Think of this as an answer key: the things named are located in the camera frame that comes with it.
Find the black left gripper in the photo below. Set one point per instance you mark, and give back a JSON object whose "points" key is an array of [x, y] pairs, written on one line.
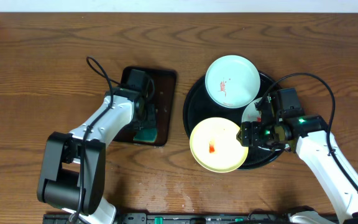
{"points": [[148, 119]]}

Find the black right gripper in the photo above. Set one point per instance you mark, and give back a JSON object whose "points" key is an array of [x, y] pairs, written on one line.
{"points": [[251, 135]]}

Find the green and yellow sponge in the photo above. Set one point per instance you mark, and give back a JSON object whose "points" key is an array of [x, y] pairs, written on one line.
{"points": [[146, 135]]}

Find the yellow plate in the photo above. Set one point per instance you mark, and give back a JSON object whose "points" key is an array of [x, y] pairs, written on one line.
{"points": [[214, 145]]}

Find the green plate with big stain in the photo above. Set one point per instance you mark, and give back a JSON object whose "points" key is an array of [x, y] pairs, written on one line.
{"points": [[232, 81]]}

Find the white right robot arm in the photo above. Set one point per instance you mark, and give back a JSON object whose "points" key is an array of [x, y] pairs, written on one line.
{"points": [[308, 137]]}

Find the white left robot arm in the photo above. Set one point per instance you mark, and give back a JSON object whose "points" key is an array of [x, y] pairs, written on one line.
{"points": [[73, 169]]}

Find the rectangular black water tray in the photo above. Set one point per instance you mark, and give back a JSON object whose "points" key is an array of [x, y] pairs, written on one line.
{"points": [[162, 91]]}

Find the round black tray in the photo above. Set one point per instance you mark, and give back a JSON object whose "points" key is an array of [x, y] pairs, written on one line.
{"points": [[199, 106]]}

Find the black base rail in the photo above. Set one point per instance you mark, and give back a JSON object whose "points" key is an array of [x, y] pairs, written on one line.
{"points": [[143, 218]]}

